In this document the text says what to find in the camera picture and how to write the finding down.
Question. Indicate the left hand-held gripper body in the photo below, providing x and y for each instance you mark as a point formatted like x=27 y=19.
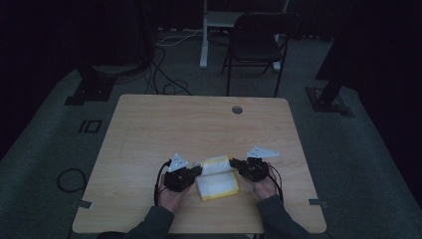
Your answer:
x=177 y=179

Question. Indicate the black stand base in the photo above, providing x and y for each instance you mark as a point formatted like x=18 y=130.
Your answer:
x=93 y=90
x=326 y=100

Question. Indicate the black folding chair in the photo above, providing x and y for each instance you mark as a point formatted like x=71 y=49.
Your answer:
x=255 y=46

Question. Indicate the white cloth with yellow edge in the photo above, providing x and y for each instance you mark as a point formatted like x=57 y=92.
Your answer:
x=217 y=184

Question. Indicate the white desk frame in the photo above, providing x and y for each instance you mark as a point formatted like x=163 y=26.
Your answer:
x=204 y=49

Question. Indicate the person's right hand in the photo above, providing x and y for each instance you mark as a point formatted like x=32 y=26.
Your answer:
x=265 y=189

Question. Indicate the grey tape piece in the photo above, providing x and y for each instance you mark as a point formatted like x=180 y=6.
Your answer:
x=316 y=202
x=85 y=204

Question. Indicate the person's left hand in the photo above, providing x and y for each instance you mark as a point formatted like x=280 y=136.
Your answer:
x=170 y=199

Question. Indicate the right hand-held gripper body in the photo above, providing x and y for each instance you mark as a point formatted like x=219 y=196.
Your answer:
x=254 y=170

